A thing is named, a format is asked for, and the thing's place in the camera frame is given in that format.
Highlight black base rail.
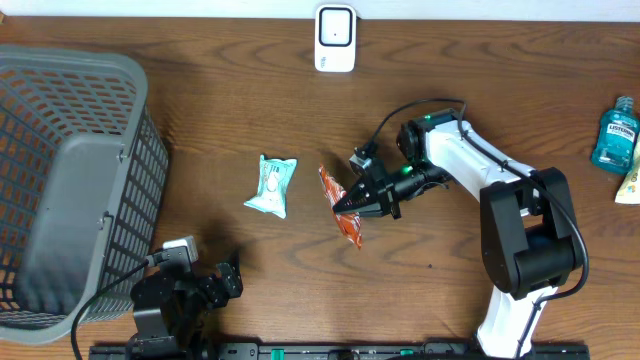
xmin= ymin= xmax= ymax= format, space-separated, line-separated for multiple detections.
xmin=88 ymin=341 xmax=591 ymax=360

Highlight white barcode scanner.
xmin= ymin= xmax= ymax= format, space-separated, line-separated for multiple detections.
xmin=314 ymin=4 xmax=357 ymax=73

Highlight grey plastic shopping basket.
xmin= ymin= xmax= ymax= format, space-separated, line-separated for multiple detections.
xmin=1 ymin=45 xmax=169 ymax=345

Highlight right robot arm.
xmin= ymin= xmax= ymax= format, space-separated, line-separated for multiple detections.
xmin=333 ymin=109 xmax=589 ymax=359

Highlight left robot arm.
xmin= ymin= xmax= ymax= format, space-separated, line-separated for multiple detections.
xmin=124 ymin=246 xmax=243 ymax=360

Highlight black cable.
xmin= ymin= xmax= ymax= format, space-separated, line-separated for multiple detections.
xmin=367 ymin=97 xmax=590 ymax=304
xmin=70 ymin=257 xmax=156 ymax=360

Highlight red chocolate bar wrapper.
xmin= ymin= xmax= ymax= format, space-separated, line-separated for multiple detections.
xmin=318 ymin=165 xmax=362 ymax=249

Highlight teal mouthwash bottle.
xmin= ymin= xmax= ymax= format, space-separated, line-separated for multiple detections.
xmin=591 ymin=96 xmax=639 ymax=175

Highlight left black cable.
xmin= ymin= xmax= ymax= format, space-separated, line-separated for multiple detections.
xmin=70 ymin=257 xmax=156 ymax=360

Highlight yellow snack bag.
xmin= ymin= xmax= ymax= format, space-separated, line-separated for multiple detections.
xmin=614 ymin=140 xmax=640 ymax=205

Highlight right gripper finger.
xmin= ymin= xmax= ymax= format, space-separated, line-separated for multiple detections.
xmin=332 ymin=181 xmax=372 ymax=213
xmin=333 ymin=198 xmax=387 ymax=217

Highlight right black cable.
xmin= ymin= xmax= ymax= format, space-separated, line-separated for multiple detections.
xmin=367 ymin=97 xmax=590 ymax=304

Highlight mint green snack packet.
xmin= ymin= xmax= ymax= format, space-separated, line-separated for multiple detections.
xmin=244 ymin=154 xmax=298 ymax=219

